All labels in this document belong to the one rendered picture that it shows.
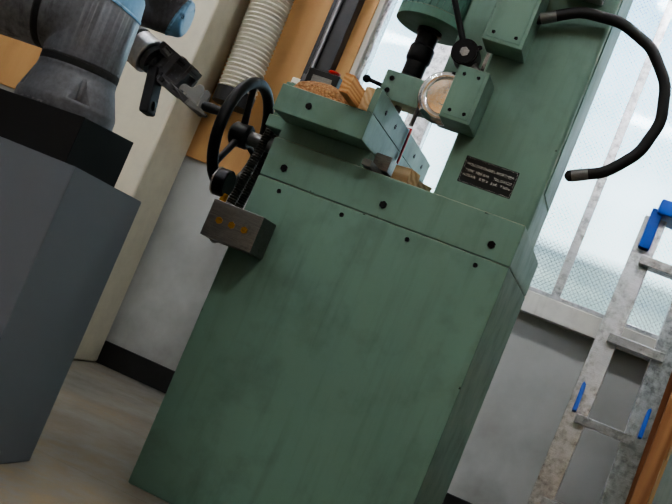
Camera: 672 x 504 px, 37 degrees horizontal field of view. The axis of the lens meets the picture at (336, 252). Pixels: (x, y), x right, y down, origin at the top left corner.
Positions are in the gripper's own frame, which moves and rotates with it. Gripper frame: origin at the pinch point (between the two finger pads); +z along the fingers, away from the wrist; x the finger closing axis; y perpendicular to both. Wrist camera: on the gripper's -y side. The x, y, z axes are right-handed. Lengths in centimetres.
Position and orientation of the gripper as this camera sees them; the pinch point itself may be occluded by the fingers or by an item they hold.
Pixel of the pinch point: (200, 115)
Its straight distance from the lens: 237.3
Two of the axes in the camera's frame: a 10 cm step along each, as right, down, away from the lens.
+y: 6.7, -7.4, -0.3
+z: 7.0, 6.4, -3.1
